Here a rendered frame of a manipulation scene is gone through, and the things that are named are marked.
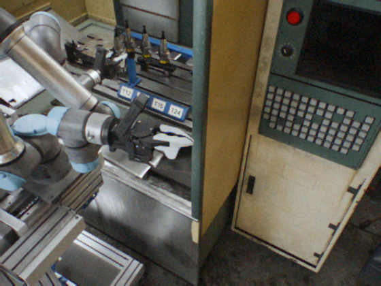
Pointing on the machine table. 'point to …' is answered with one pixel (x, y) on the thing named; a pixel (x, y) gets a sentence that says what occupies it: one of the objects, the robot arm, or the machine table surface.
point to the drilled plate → (94, 48)
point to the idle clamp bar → (156, 65)
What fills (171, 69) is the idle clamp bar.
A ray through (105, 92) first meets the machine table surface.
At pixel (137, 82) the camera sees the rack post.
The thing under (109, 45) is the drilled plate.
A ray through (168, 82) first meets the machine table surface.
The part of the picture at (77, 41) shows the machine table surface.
